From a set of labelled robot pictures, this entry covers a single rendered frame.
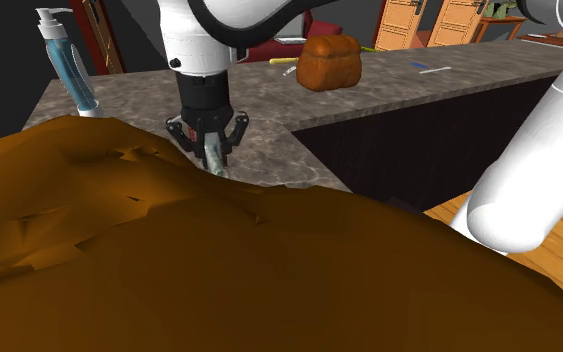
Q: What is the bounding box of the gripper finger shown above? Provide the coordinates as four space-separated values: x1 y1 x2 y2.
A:
219 111 251 155
165 116 202 158

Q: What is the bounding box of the grey metal utensil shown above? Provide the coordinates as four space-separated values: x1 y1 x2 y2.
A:
202 134 230 180

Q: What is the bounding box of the red sofa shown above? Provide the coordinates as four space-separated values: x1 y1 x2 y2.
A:
238 10 346 65

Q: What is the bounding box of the brown bread loaf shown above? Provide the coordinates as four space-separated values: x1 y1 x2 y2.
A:
295 33 364 93

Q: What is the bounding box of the dark red framed panel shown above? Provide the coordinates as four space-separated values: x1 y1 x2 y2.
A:
69 0 127 76

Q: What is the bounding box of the large brown lumpy object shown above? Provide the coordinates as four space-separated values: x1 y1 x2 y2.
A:
0 114 563 352

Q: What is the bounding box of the blue pump dispenser bottle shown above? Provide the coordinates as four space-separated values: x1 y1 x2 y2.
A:
35 7 105 119

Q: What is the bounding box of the light wooden door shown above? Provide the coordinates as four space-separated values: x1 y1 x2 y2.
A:
372 0 427 52
426 0 490 49

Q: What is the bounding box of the orange wooden side table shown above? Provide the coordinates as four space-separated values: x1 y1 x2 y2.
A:
472 0 529 45

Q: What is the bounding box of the low wooden table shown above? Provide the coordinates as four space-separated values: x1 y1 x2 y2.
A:
516 30 563 51

